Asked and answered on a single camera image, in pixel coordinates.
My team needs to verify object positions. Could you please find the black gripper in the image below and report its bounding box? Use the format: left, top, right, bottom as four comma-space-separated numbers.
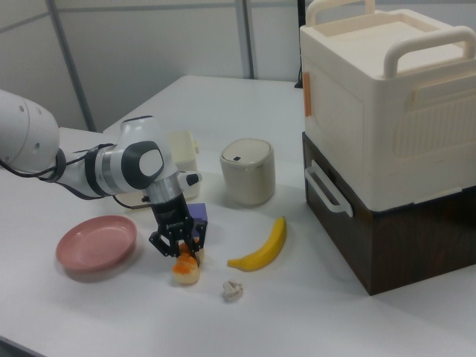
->
149, 193, 208, 267

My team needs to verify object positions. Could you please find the toy bread with orange glaze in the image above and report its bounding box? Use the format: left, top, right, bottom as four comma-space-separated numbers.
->
171, 241, 206, 286

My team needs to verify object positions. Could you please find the pink plate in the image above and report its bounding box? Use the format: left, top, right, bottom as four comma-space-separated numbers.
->
55, 215, 138, 275

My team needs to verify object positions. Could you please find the purple cube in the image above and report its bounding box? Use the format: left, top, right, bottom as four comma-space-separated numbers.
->
185, 202, 209, 234

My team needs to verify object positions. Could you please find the small white crumpled lump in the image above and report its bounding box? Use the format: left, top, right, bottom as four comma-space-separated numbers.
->
222, 279, 245, 303

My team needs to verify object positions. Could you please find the yellow toy banana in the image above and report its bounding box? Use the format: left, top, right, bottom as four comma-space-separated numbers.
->
227, 216, 288, 272

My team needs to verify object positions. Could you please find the small round beige trash can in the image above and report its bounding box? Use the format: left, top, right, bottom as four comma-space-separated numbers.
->
219, 138, 276, 207

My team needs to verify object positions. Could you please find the white open plastic bin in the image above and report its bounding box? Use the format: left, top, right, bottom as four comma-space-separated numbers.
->
120, 129, 202, 211

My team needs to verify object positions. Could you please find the dark brown storage box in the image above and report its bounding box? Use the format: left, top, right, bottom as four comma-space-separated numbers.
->
301, 132, 476, 297

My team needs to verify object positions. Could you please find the black cable on robot arm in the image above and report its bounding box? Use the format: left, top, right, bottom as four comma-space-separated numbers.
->
0, 143, 117, 204

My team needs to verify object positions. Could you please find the cream storage box with handles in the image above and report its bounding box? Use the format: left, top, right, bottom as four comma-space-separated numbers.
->
299, 0, 476, 211

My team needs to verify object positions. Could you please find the black camera stand pole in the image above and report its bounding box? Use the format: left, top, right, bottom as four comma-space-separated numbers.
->
295, 0, 305, 89

